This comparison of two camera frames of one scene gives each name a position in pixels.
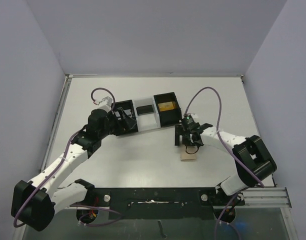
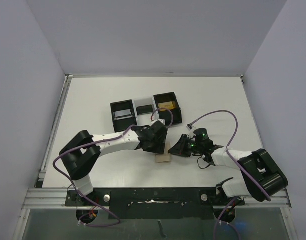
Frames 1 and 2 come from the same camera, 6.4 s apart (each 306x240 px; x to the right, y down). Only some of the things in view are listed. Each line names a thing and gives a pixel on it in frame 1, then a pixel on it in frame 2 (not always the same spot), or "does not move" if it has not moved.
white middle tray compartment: [148, 121] does not move
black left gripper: [109, 115] to [158, 149]
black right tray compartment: [169, 117] does not move
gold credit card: [165, 106] does not move
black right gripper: [182, 135] to [189, 147]
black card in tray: [145, 109] does not move
